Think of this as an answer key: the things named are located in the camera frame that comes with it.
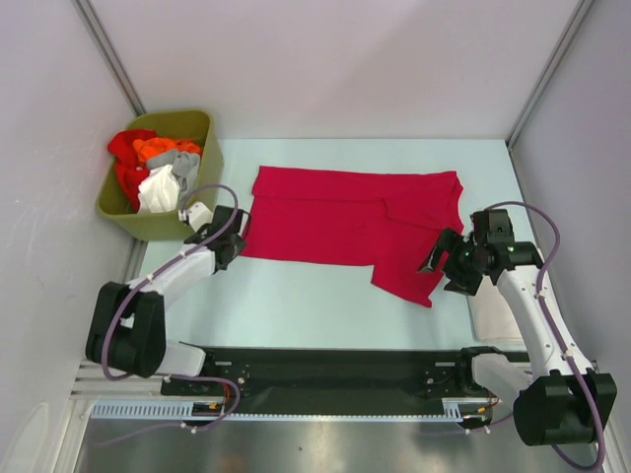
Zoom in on folded white t shirt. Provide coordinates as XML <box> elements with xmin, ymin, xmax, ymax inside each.
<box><xmin>467</xmin><ymin>276</ymin><xmax>523</xmax><ymax>344</ymax></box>

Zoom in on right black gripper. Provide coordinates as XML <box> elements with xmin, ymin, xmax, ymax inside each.
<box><xmin>417</xmin><ymin>227</ymin><xmax>488</xmax><ymax>296</ymax></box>

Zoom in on left corner aluminium post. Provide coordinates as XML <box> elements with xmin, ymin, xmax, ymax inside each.
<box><xmin>71</xmin><ymin>0</ymin><xmax>147</xmax><ymax>116</ymax></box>

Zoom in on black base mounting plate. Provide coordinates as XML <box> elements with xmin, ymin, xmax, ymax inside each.
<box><xmin>161</xmin><ymin>347</ymin><xmax>499</xmax><ymax>414</ymax></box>

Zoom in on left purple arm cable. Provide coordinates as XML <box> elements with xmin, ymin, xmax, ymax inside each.
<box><xmin>93</xmin><ymin>183</ymin><xmax>243</xmax><ymax>447</ymax></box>

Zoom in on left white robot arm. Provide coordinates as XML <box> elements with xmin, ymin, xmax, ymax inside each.
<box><xmin>85</xmin><ymin>202</ymin><xmax>249</xmax><ymax>394</ymax></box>

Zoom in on left aluminium frame rail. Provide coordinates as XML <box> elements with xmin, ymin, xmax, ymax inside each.
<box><xmin>68</xmin><ymin>359</ymin><xmax>172</xmax><ymax>401</ymax></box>

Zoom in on crimson red t shirt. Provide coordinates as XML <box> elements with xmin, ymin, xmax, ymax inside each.
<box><xmin>244</xmin><ymin>166</ymin><xmax>463</xmax><ymax>307</ymax></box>

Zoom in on grey t shirt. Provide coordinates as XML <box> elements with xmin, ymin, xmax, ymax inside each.
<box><xmin>146</xmin><ymin>149</ymin><xmax>201</xmax><ymax>201</ymax></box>

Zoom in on white t shirt in bin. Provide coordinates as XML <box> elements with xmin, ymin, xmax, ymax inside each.
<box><xmin>138</xmin><ymin>165</ymin><xmax>180</xmax><ymax>214</ymax></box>

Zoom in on corner aluminium post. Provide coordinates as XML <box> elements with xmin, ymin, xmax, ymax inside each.
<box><xmin>505</xmin><ymin>0</ymin><xmax>596</xmax><ymax>152</ymax></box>
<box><xmin>71</xmin><ymin>0</ymin><xmax>147</xmax><ymax>116</ymax></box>

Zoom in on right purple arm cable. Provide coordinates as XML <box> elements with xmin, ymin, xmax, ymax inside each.
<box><xmin>462</xmin><ymin>200</ymin><xmax>610</xmax><ymax>469</ymax></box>

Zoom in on bright red t shirt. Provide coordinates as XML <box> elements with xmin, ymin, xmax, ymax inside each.
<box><xmin>107</xmin><ymin>129</ymin><xmax>157</xmax><ymax>212</ymax></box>

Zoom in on orange t shirt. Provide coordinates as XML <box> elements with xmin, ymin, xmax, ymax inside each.
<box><xmin>132</xmin><ymin>137</ymin><xmax>202</xmax><ymax>165</ymax></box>

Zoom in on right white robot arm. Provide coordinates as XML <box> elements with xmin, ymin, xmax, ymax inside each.
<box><xmin>419</xmin><ymin>204</ymin><xmax>617</xmax><ymax>446</ymax></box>

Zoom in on right corner aluminium post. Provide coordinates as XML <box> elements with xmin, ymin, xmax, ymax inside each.
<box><xmin>505</xmin><ymin>0</ymin><xmax>596</xmax><ymax>152</ymax></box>

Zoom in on white slotted cable duct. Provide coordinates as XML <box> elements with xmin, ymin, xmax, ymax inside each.
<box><xmin>90</xmin><ymin>398</ymin><xmax>491</xmax><ymax>424</ymax></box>

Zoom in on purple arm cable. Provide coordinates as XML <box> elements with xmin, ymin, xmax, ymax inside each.
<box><xmin>462</xmin><ymin>200</ymin><xmax>610</xmax><ymax>469</ymax></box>
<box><xmin>93</xmin><ymin>183</ymin><xmax>243</xmax><ymax>447</ymax></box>

